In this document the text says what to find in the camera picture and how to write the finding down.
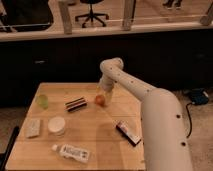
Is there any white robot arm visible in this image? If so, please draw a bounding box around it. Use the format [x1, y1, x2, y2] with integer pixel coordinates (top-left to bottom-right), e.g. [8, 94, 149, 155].
[99, 57, 193, 171]

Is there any black office chair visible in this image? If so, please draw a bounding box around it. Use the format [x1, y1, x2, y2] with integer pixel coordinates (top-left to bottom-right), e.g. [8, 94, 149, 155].
[75, 0, 109, 28]

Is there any grey sponge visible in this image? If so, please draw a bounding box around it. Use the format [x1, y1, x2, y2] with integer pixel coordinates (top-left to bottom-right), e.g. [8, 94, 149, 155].
[26, 119, 41, 138]

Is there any green plastic cup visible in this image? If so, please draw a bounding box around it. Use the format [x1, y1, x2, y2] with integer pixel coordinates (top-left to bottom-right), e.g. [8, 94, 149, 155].
[36, 94, 48, 109]

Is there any wooden railing post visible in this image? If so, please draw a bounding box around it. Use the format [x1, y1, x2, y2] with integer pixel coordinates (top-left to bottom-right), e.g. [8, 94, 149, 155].
[58, 0, 72, 34]
[122, 0, 136, 31]

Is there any black candy bar box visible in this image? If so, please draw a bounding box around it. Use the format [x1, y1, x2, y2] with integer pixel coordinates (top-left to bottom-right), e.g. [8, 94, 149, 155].
[116, 121, 141, 147]

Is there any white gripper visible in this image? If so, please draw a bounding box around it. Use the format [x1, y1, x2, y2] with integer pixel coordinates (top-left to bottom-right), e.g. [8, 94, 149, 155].
[96, 76, 114, 104]

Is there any wooden railing post middle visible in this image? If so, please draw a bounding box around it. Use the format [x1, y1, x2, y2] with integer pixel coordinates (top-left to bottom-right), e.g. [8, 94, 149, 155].
[122, 0, 136, 31]

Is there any wooden railing post left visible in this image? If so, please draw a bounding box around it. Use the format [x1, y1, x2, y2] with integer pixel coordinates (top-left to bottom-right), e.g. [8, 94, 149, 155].
[58, 0, 72, 34]

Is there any orange apple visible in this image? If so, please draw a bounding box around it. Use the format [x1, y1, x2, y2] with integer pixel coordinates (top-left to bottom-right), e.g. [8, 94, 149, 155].
[95, 95, 105, 106]

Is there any black power cable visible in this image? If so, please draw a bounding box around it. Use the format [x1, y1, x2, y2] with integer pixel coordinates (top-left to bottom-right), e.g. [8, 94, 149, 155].
[185, 101, 196, 139]

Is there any clear plastic bottle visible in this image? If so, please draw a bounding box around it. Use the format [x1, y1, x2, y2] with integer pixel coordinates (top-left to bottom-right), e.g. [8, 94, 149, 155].
[52, 144, 90, 163]

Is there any black power adapter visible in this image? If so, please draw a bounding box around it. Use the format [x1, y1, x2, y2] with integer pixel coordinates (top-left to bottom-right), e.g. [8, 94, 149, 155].
[190, 89, 209, 105]

